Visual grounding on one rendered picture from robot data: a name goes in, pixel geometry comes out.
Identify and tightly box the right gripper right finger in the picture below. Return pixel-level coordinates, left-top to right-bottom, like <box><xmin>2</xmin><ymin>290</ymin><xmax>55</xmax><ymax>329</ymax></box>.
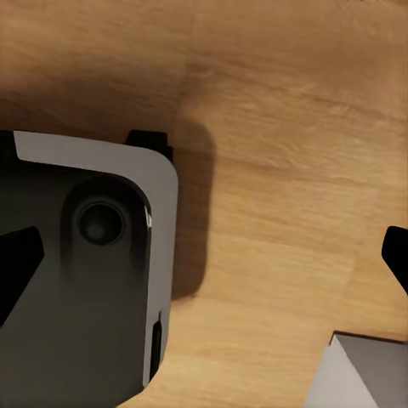
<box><xmin>382</xmin><ymin>225</ymin><xmax>408</xmax><ymax>293</ymax></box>

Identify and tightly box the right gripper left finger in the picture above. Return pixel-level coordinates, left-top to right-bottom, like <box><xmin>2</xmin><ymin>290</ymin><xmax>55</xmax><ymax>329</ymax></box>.
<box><xmin>0</xmin><ymin>226</ymin><xmax>44</xmax><ymax>327</ymax></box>

